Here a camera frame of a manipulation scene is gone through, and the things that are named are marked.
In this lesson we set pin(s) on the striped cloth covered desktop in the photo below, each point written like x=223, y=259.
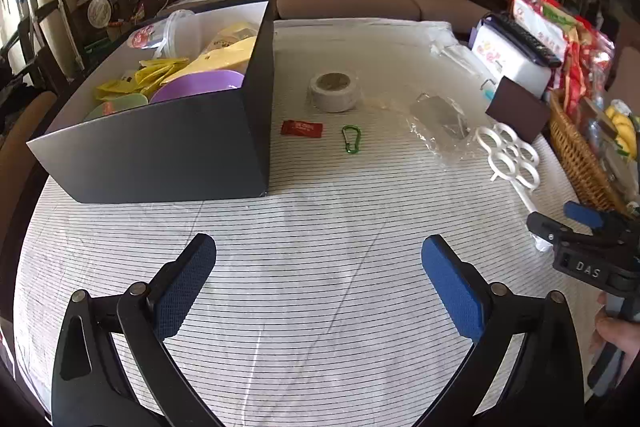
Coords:
x=325, y=207

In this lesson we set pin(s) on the pile of snack packets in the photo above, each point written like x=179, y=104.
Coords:
x=560, y=27

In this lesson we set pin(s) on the white plastic flower-shaped rack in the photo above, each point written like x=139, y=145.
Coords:
x=523, y=196

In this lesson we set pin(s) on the clear plastic wrapper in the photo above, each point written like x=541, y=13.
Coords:
x=450, y=52

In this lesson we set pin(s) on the purple plastic bowl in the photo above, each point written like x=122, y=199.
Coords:
x=200, y=84

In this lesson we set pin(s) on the green carabiner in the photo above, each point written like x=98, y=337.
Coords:
x=345, y=142

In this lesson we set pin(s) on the light green plastic lid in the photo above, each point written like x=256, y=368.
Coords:
x=112, y=108

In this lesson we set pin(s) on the beige food bag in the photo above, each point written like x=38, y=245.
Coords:
x=232, y=34

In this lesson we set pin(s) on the red print plastic lid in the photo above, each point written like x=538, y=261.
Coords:
x=145, y=39

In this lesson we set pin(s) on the dark brown box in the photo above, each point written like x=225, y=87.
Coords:
x=520, y=112

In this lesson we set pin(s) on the wicker basket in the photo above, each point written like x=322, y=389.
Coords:
x=575, y=157

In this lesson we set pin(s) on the white tape roll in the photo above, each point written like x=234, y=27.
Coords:
x=334, y=94

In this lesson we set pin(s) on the brown wooden chair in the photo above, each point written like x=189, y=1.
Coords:
x=25, y=127

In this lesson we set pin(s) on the black storage box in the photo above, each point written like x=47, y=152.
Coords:
x=175, y=147

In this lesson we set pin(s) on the dark wooden chair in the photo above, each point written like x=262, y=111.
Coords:
x=42, y=37

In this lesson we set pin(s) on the small teal object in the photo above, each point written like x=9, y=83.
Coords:
x=488, y=93

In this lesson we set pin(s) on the pale yellow plastic lid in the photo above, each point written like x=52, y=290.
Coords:
x=220, y=57

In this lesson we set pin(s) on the yellow snack packet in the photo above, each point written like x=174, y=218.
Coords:
x=120, y=88
x=162, y=71

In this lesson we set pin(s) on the round tin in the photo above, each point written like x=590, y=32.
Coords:
x=101, y=12

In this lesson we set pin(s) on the person's right hand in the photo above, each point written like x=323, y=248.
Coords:
x=620, y=336

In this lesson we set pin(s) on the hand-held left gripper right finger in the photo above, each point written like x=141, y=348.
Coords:
x=452, y=287

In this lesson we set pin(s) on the red sauce packet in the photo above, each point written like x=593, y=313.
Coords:
x=301, y=129

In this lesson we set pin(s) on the bunch of bananas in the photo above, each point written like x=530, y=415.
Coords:
x=620, y=127

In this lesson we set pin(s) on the black remote control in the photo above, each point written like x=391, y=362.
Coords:
x=530, y=42

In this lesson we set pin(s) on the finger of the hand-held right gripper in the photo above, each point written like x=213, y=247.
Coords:
x=544, y=227
x=585, y=214

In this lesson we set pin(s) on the clear plastic bag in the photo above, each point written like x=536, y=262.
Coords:
x=450, y=147

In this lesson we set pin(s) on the clear plastic container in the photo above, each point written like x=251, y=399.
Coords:
x=175, y=32

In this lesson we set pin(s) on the white floral tissue box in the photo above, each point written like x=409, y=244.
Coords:
x=500, y=57

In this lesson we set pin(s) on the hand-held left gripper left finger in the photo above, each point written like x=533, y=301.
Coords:
x=182, y=287

